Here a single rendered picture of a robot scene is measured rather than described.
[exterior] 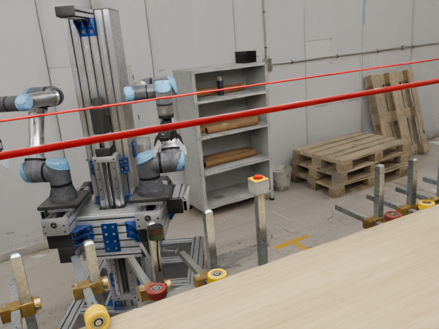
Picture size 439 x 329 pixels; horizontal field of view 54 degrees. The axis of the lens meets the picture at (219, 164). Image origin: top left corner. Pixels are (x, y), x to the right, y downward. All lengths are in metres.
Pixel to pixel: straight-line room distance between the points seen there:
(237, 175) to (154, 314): 3.63
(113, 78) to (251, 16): 2.87
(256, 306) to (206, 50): 3.52
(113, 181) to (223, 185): 2.70
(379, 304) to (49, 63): 3.44
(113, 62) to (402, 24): 5.06
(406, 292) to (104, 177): 1.64
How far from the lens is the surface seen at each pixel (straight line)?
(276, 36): 5.26
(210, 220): 1.84
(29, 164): 2.54
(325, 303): 1.64
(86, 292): 1.74
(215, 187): 5.00
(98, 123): 2.43
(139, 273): 1.99
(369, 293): 1.71
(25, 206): 4.40
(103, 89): 2.48
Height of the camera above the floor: 1.83
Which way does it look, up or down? 17 degrees down
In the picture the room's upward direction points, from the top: 5 degrees counter-clockwise
